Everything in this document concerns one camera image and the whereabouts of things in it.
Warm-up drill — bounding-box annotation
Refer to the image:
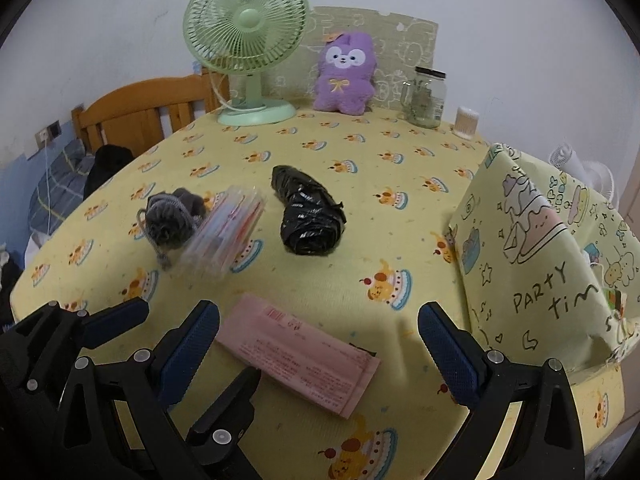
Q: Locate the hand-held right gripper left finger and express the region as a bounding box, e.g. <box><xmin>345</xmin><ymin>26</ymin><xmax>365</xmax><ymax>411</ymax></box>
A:
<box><xmin>55</xmin><ymin>300</ymin><xmax>221</xmax><ymax>480</ymax></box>

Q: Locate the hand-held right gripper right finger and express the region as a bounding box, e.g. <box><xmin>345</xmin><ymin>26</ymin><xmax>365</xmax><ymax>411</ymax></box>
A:
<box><xmin>417</xmin><ymin>301</ymin><xmax>586</xmax><ymax>480</ymax></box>

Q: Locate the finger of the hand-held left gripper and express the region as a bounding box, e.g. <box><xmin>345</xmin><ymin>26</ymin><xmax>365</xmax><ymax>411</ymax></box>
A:
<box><xmin>30</xmin><ymin>297</ymin><xmax>151</xmax><ymax>361</ymax></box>
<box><xmin>186</xmin><ymin>366</ymin><xmax>263</xmax><ymax>480</ymax></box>

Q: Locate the pink packet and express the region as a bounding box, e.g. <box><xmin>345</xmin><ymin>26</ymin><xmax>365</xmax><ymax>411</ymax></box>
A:
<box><xmin>215</xmin><ymin>294</ymin><xmax>381</xmax><ymax>420</ymax></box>

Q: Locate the cartoon printed paper box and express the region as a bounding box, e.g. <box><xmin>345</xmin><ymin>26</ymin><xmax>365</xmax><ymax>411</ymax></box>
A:
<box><xmin>447</xmin><ymin>142</ymin><xmax>640</xmax><ymax>373</ymax></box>

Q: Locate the white cloth on bed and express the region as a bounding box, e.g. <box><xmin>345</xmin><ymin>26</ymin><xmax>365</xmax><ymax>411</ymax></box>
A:
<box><xmin>27</xmin><ymin>232</ymin><xmax>51</xmax><ymax>258</ymax></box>

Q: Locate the blue plaid pillow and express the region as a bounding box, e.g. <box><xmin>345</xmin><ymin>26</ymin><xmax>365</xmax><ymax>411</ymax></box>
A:
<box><xmin>27</xmin><ymin>139</ymin><xmax>96</xmax><ymax>236</ymax></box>

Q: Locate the black cloth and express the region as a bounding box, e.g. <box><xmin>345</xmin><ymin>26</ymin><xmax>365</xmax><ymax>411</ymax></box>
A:
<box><xmin>82</xmin><ymin>144</ymin><xmax>135</xmax><ymax>198</ymax></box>

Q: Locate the black plastic bag roll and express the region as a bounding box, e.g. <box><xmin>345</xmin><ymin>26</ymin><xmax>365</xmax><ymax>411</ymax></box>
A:
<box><xmin>271</xmin><ymin>165</ymin><xmax>347</xmax><ymax>257</ymax></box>

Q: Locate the wooden bed headboard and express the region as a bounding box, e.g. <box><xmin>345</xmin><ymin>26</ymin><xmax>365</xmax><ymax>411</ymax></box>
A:
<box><xmin>71</xmin><ymin>67</ymin><xmax>231</xmax><ymax>156</ymax></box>

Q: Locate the yellow printed tablecloth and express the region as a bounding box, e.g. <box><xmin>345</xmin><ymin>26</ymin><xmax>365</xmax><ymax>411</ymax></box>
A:
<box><xmin>10</xmin><ymin>105</ymin><xmax>626</xmax><ymax>480</ymax></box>

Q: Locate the white standing fan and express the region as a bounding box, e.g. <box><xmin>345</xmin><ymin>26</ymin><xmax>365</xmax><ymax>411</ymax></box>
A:
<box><xmin>547</xmin><ymin>142</ymin><xmax>621</xmax><ymax>211</ymax></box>

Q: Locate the cotton swab container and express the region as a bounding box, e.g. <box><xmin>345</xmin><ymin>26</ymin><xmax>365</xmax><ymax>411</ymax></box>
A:
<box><xmin>453</xmin><ymin>106</ymin><xmax>479</xmax><ymax>139</ymax></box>

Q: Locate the pink door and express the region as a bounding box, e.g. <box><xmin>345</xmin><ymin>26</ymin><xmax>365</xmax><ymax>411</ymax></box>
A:
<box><xmin>620</xmin><ymin>157</ymin><xmax>640</xmax><ymax>226</ymax></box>

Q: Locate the glass jar with dark lid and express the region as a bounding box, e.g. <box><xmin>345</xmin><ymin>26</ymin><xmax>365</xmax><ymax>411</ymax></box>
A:
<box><xmin>400</xmin><ymin>66</ymin><xmax>447</xmax><ymax>128</ymax></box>

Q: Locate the purple plush toy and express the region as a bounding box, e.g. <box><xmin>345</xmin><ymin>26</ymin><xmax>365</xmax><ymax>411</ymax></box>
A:
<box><xmin>313</xmin><ymin>30</ymin><xmax>377</xmax><ymax>113</ymax></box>

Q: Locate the green cartoon printed board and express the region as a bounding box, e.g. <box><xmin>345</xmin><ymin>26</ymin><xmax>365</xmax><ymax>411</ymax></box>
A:
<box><xmin>265</xmin><ymin>6</ymin><xmax>440</xmax><ymax>111</ymax></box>

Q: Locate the green desk fan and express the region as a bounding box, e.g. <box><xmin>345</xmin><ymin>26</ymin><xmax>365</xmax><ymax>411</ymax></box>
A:
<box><xmin>182</xmin><ymin>0</ymin><xmax>310</xmax><ymax>127</ymax></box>

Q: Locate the grey drawstring pouch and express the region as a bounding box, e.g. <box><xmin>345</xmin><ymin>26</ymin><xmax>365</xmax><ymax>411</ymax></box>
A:
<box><xmin>135</xmin><ymin>187</ymin><xmax>208</xmax><ymax>268</ymax></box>

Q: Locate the white charging cable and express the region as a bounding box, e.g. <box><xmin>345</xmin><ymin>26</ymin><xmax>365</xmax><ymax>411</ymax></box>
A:
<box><xmin>43</xmin><ymin>139</ymin><xmax>54</xmax><ymax>236</ymax></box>

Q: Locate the wall socket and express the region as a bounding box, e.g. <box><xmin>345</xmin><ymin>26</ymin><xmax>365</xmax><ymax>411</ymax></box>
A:
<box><xmin>34</xmin><ymin>120</ymin><xmax>62</xmax><ymax>150</ymax></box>

